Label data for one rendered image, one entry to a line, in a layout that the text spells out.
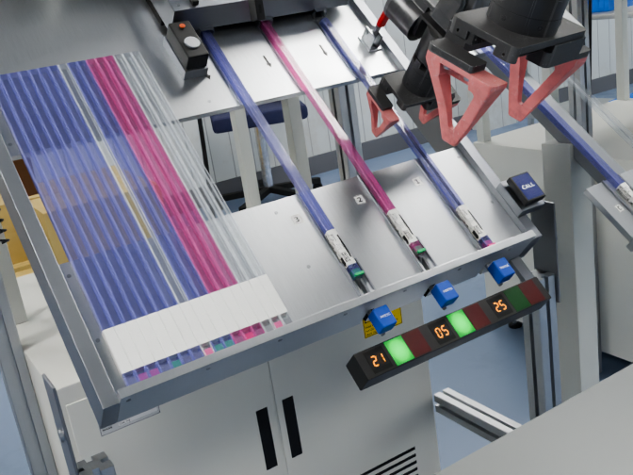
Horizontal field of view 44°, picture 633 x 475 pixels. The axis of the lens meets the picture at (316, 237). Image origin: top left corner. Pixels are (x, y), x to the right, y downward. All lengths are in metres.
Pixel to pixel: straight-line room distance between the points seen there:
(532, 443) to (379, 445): 0.67
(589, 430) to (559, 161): 0.59
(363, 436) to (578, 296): 0.48
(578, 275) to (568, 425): 0.55
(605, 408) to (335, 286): 0.37
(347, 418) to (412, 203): 0.50
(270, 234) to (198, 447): 0.45
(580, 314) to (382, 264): 0.53
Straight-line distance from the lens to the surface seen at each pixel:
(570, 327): 1.55
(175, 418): 1.34
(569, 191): 1.45
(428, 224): 1.18
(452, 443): 2.07
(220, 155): 4.76
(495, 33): 0.63
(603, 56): 6.95
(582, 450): 0.95
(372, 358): 1.04
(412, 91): 1.20
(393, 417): 1.59
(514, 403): 2.22
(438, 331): 1.10
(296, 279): 1.05
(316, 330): 1.03
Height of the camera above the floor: 1.13
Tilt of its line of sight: 17 degrees down
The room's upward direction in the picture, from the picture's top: 9 degrees counter-clockwise
